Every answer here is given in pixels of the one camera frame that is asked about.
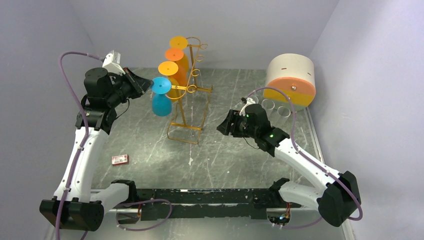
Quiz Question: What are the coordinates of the blue wine glass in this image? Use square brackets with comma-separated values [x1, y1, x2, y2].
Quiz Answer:
[151, 77, 172, 117]

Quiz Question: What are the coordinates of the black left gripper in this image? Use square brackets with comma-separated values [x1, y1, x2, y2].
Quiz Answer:
[106, 66, 154, 107]

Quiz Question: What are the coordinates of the orange wine glass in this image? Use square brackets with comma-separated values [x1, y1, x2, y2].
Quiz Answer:
[165, 47, 189, 86]

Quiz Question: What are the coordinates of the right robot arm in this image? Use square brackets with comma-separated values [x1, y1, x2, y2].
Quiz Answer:
[216, 103, 361, 227]

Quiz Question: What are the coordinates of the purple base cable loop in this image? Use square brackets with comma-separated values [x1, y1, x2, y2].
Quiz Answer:
[115, 198, 173, 232]

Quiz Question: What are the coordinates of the gold wire glass rack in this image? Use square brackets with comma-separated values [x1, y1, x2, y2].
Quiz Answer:
[166, 36, 213, 145]

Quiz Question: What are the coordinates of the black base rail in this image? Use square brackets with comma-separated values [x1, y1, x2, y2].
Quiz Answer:
[113, 188, 300, 221]

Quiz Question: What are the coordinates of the yellow wine glass right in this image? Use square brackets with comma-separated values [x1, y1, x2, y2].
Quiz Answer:
[169, 36, 189, 71]

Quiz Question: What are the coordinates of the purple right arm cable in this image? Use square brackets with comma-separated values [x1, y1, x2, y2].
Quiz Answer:
[245, 86, 363, 230]

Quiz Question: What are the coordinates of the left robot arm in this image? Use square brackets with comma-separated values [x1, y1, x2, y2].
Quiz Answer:
[39, 67, 153, 232]

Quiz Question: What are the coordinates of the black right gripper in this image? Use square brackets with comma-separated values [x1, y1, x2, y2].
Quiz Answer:
[216, 109, 259, 139]

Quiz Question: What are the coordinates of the small red white box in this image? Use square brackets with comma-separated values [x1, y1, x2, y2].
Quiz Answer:
[111, 154, 129, 166]

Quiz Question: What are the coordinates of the clear wine glass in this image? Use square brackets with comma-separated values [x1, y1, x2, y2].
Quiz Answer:
[246, 95, 259, 104]
[276, 106, 292, 127]
[261, 98, 275, 118]

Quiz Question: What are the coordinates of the yellow wine glass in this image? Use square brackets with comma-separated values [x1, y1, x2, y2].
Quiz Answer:
[169, 36, 189, 71]
[158, 61, 188, 86]

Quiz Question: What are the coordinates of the round beige drawer cabinet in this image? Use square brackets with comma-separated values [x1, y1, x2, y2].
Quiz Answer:
[265, 53, 316, 111]

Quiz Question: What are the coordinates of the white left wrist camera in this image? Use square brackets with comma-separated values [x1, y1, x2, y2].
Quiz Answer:
[102, 50, 125, 76]

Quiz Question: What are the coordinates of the yellow wine glass left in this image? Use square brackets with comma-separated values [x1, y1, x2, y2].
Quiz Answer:
[158, 61, 188, 86]

